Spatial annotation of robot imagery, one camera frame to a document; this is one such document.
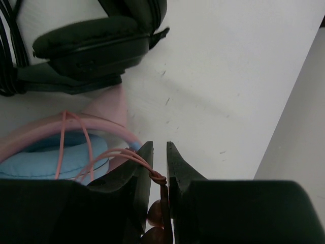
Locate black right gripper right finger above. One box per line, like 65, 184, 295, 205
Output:
167, 142, 322, 243

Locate pink and blue cat-ear headphones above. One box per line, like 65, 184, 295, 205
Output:
0, 85, 176, 244

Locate small black headphones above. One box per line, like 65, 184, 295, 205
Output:
1, 1, 169, 97

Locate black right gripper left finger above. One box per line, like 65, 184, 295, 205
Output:
0, 141, 155, 244

